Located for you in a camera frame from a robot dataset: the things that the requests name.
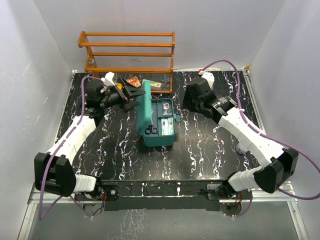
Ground blue divided tray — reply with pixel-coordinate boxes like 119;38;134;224
146;98;175;137

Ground orange wooden shelf rack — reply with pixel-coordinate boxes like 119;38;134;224
77;31;176;95

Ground orange pill box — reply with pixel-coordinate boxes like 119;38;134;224
126;76;142;88

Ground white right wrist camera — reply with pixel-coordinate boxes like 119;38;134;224
198;70;215;88

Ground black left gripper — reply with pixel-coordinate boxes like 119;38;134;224
100;77;146;113

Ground white green medicine box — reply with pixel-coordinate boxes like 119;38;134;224
142;79;162;91

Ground black handled scissors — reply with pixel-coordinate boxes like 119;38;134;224
144;124;159;135

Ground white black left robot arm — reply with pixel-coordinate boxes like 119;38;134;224
34;72;146;200

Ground green plastic medicine box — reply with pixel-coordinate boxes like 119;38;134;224
135;81;182;147

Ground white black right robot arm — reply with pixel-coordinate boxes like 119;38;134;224
182;77;299;199

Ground round clear container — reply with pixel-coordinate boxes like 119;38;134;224
235;142;248;155

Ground small white blue card packet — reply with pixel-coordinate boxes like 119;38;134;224
161;117;175;136

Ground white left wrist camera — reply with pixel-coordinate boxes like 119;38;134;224
101;71;115;87

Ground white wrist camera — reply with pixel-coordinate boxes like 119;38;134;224
198;70;215;88
101;71;115;87

